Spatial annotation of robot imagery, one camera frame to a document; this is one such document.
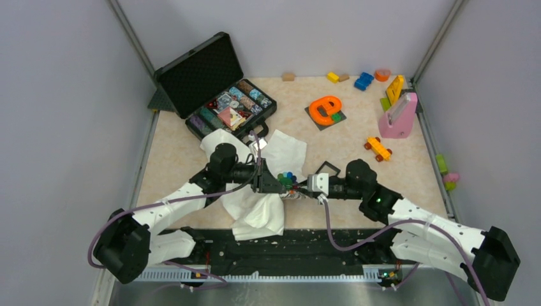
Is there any white printed t-shirt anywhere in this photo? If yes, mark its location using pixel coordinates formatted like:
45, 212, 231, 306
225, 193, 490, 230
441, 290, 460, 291
200, 130, 308, 241

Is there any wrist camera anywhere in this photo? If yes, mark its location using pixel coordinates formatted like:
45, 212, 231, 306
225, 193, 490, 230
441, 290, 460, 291
248, 137, 267, 158
307, 173, 329, 187

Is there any yellow toy brick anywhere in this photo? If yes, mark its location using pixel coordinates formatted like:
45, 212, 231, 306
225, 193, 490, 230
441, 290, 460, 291
326, 72, 340, 84

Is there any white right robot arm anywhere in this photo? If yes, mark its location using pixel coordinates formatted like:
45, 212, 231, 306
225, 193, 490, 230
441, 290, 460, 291
299, 159, 521, 302

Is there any tan wooden block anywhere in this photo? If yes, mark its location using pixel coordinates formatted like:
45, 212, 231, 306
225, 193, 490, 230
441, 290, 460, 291
281, 72, 296, 82

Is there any yellow toy car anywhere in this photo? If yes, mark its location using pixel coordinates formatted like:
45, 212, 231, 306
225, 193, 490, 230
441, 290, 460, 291
364, 137, 392, 163

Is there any blue toy brick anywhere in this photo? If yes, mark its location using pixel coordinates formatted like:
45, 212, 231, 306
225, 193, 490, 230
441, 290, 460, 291
353, 72, 374, 91

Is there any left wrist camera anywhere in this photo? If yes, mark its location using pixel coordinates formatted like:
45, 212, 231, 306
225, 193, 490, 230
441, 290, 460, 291
248, 137, 267, 158

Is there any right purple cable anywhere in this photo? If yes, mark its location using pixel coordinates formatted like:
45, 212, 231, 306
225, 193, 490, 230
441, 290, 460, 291
322, 196, 491, 306

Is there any green flat toy piece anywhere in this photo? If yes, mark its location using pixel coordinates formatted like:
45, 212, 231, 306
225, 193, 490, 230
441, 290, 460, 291
380, 98, 391, 112

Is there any pink wedge stand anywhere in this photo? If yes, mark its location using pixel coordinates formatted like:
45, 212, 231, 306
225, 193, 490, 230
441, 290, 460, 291
378, 92, 418, 139

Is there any black poker chip case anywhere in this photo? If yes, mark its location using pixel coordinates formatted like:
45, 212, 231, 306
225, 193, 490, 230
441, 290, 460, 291
154, 32, 278, 142

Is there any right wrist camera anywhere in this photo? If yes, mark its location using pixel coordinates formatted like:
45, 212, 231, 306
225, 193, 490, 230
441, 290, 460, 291
307, 173, 329, 187

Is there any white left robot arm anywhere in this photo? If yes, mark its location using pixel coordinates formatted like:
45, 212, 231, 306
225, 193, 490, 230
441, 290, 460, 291
90, 143, 287, 284

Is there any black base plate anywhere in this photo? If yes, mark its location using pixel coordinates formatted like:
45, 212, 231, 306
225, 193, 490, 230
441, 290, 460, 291
173, 229, 406, 277

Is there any orange tape roll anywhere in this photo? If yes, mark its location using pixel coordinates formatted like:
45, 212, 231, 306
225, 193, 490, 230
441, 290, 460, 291
374, 69, 391, 82

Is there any pink and green toy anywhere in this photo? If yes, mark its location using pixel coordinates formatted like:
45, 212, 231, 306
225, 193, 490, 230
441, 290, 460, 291
435, 154, 460, 191

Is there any dark grey square mat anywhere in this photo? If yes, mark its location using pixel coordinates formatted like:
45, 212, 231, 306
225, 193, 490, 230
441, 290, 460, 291
304, 106, 347, 131

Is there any colourful beaded brooch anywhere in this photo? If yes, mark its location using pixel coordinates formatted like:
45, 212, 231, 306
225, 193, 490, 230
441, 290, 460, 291
278, 171, 297, 190

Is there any yellow perforated toy block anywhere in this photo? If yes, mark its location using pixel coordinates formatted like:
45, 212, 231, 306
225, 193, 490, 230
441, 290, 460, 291
386, 75, 404, 106

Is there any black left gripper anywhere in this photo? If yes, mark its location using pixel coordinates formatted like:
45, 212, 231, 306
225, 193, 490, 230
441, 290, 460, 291
223, 157, 286, 193

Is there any orange letter e toy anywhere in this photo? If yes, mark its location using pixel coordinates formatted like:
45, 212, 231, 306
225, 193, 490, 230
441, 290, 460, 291
308, 96, 342, 116

